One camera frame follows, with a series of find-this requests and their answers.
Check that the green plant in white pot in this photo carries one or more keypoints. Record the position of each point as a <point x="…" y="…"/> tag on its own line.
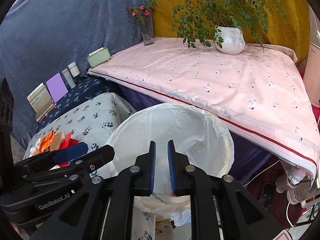
<point x="204" y="20"/>

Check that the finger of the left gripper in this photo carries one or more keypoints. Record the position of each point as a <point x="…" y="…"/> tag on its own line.
<point x="78" y="150"/>

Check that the blue grey sofa cover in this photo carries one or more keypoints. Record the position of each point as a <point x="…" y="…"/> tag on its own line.
<point x="40" y="38"/>

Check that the white lined trash bin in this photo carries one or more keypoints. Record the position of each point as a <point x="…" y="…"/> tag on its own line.
<point x="198" y="134"/>

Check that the glass vase with pink flowers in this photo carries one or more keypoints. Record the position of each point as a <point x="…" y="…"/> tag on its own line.
<point x="143" y="15"/>

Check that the navy leaf print cloth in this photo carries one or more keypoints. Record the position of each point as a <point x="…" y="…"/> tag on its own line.
<point x="87" y="89"/>

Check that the yellow patterned curtain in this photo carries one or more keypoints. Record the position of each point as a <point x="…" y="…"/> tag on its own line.
<point x="292" y="32"/>

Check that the mint green tissue box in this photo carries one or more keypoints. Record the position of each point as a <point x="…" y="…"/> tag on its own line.
<point x="98" y="57"/>

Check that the red gift box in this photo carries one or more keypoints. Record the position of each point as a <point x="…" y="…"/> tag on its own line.
<point x="66" y="142"/>

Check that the panda print table cloth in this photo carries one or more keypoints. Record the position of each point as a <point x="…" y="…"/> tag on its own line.
<point x="91" y="122"/>

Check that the pink white appliance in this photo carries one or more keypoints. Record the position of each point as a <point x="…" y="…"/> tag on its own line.
<point x="311" y="77"/>

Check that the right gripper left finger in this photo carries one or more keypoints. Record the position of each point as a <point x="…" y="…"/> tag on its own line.
<point x="152" y="164"/>

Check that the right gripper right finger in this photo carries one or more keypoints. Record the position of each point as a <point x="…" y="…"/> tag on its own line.
<point x="172" y="166"/>

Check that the pink patterned table cloth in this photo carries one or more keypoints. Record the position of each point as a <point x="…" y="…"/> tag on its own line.
<point x="258" y="94"/>

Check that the white red-trimmed cloth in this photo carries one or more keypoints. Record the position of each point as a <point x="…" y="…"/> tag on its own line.
<point x="35" y="149"/>

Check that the white tube bottle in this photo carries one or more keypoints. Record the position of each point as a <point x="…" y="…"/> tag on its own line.
<point x="68" y="78"/>

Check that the orange wrapper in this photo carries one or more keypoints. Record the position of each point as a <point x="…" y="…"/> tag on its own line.
<point x="46" y="142"/>

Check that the white jar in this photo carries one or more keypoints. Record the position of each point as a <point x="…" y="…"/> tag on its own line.
<point x="73" y="69"/>

